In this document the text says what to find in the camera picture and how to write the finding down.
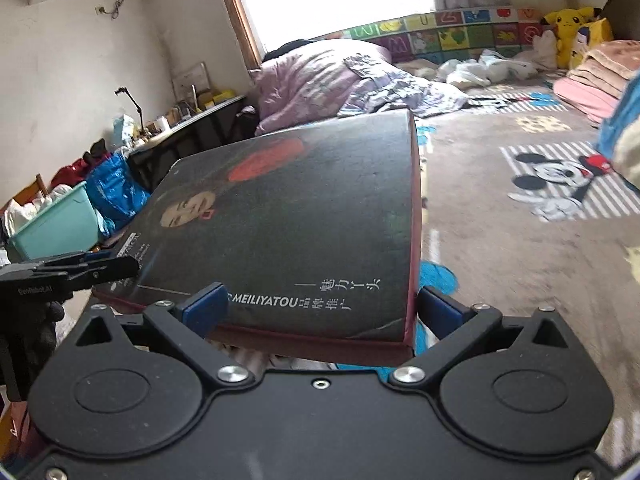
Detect cluttered desk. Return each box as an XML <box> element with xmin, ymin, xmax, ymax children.
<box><xmin>127</xmin><ymin>94</ymin><xmax>251</xmax><ymax>171</ymax></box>

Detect cartoon mouse printed blanket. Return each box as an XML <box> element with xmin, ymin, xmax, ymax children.
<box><xmin>415</xmin><ymin>67</ymin><xmax>640</xmax><ymax>461</ymax></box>

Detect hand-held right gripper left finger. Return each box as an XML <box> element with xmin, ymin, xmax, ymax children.
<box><xmin>75</xmin><ymin>282</ymin><xmax>255</xmax><ymax>387</ymax></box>

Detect person's left hand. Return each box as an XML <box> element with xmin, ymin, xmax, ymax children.
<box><xmin>15</xmin><ymin>299</ymin><xmax>67</xmax><ymax>381</ymax></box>

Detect red clothes pile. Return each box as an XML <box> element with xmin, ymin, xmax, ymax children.
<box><xmin>50</xmin><ymin>139</ymin><xmax>112</xmax><ymax>190</ymax></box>

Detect teal plastic bin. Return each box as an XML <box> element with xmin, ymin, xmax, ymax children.
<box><xmin>9</xmin><ymin>181</ymin><xmax>107</xmax><ymax>261</ymax></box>

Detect dark portrait print box lid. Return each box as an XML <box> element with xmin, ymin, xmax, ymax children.
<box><xmin>92</xmin><ymin>109</ymin><xmax>425</xmax><ymax>367</ymax></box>

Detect colourful alphabet foam mat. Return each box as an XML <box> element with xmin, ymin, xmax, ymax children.
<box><xmin>310</xmin><ymin>6</ymin><xmax>548</xmax><ymax>65</ymax></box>

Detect purple quilt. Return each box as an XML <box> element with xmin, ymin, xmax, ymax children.
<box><xmin>254</xmin><ymin>39</ymin><xmax>396</xmax><ymax>136</ymax></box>

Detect blue plastic bag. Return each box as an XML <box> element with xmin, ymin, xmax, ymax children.
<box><xmin>86</xmin><ymin>152</ymin><xmax>152</xmax><ymax>233</ymax></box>

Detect folded pink blankets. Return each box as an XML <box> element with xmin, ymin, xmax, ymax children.
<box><xmin>553</xmin><ymin>40</ymin><xmax>640</xmax><ymax>126</ymax></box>

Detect cream quilt with blue lining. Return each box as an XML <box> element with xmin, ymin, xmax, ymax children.
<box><xmin>596</xmin><ymin>75</ymin><xmax>640</xmax><ymax>192</ymax></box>

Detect white crumpled clothes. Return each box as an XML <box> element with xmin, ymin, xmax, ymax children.
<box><xmin>434</xmin><ymin>49</ymin><xmax>540</xmax><ymax>89</ymax></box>

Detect yellow plush toy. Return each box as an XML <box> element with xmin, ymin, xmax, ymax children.
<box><xmin>541</xmin><ymin>7</ymin><xmax>615</xmax><ymax>70</ymax></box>

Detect blue purple crumpled clothing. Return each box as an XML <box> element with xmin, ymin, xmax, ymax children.
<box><xmin>339</xmin><ymin>55</ymin><xmax>470</xmax><ymax>120</ymax></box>

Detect black phone stand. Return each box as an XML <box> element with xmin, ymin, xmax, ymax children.
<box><xmin>114</xmin><ymin>86</ymin><xmax>149</xmax><ymax>137</ymax></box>

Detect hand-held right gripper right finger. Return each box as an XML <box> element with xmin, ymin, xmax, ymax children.
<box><xmin>388</xmin><ymin>286</ymin><xmax>572</xmax><ymax>389</ymax></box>

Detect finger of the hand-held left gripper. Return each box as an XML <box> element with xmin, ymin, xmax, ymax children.
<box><xmin>60</xmin><ymin>256</ymin><xmax>142</xmax><ymax>293</ymax></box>
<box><xmin>31</xmin><ymin>249</ymin><xmax>125</xmax><ymax>272</ymax></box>

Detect dark wooden headboard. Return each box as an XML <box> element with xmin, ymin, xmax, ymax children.
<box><xmin>602</xmin><ymin>0</ymin><xmax>640</xmax><ymax>42</ymax></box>

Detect light blue tissue box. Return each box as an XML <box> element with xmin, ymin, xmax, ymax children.
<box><xmin>112</xmin><ymin>114</ymin><xmax>136</xmax><ymax>147</ymax></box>

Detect white plush toy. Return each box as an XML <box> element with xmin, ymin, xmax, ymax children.
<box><xmin>531</xmin><ymin>30</ymin><xmax>559</xmax><ymax>69</ymax></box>

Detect wall socket with cable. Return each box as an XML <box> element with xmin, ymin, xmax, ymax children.
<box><xmin>95</xmin><ymin>0</ymin><xmax>157</xmax><ymax>21</ymax></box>

